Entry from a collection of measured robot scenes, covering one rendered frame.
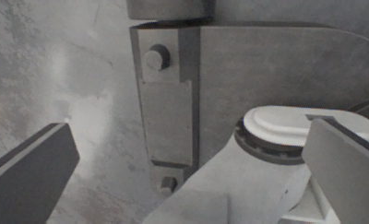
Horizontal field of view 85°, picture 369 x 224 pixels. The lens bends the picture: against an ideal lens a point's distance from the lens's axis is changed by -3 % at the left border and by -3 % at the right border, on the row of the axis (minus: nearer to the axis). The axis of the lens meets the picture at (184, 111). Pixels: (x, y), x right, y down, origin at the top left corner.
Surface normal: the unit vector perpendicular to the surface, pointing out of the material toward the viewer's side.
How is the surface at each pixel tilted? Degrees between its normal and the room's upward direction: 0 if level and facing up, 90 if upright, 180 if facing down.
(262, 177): 90
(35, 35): 0
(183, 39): 45
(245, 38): 0
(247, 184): 90
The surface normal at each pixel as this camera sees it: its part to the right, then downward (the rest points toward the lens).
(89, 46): -0.21, 0.47
